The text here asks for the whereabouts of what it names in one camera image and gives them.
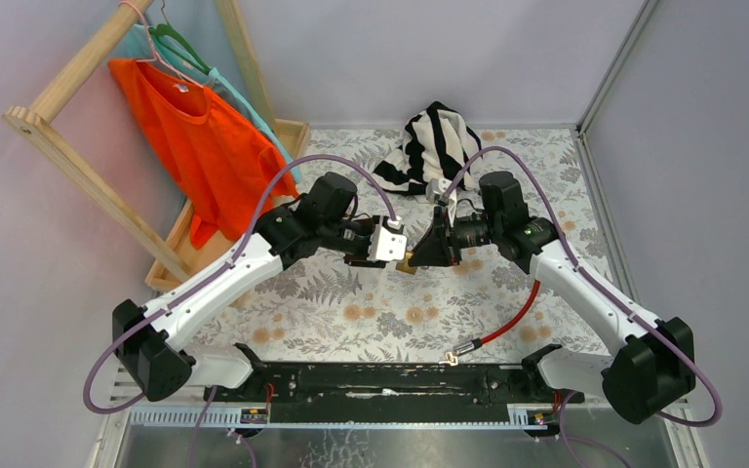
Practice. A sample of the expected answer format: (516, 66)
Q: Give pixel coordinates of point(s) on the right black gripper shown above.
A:
(441, 247)

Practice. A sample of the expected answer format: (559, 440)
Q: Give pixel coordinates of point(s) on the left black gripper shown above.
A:
(360, 259)

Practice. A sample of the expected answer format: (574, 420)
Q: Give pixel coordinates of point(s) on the brass padlock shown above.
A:
(405, 266)

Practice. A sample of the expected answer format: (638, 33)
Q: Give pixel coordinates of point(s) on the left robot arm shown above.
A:
(153, 341)

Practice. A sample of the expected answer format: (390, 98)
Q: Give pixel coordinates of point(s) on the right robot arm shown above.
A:
(644, 370)

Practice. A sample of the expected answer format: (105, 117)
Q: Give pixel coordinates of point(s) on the floral tablecloth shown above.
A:
(323, 310)

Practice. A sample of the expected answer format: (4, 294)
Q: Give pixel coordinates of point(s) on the black white striped cloth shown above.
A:
(436, 143)

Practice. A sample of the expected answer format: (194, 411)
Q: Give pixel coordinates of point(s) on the orange t-shirt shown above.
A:
(219, 160)

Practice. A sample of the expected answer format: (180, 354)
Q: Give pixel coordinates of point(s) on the wooden clothes rack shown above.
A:
(175, 260)

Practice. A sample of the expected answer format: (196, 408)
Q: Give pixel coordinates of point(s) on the pink hanger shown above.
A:
(156, 55)

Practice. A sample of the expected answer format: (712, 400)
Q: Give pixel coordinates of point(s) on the green hanger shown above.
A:
(168, 37)

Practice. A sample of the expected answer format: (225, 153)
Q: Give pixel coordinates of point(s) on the light blue shirt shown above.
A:
(134, 45)

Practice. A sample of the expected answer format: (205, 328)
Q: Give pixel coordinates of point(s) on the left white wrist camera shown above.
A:
(388, 242)

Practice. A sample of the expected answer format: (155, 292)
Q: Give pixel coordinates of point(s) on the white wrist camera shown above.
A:
(439, 191)
(388, 242)

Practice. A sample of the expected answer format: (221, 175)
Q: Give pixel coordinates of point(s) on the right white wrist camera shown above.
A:
(439, 191)

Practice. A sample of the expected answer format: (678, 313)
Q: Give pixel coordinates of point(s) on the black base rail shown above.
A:
(467, 395)

